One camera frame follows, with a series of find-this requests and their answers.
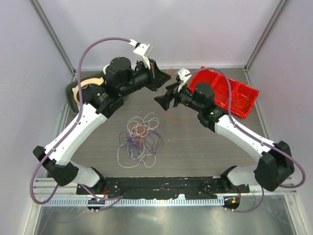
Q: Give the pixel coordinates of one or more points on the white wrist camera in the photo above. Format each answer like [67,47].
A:
[142,51]
[183,75]

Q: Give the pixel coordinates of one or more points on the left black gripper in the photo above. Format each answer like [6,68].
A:
[155,75]

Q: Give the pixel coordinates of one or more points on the slotted cable duct rail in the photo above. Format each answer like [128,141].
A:
[88,201]

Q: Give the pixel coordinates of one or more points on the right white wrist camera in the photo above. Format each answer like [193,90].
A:
[183,75]

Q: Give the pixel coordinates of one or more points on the dark green plastic tray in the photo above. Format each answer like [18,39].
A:
[71,98]

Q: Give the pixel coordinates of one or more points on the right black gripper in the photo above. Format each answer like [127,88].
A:
[165,101]

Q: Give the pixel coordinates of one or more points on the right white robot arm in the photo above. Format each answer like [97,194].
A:
[271,167]

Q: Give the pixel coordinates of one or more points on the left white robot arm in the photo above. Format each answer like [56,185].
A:
[101,98]

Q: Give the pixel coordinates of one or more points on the red plastic divided bin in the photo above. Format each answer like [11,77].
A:
[240,96]

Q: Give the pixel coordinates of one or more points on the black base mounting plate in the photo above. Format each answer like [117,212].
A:
[164,188]

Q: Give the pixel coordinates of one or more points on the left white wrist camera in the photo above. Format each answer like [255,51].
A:
[142,51]

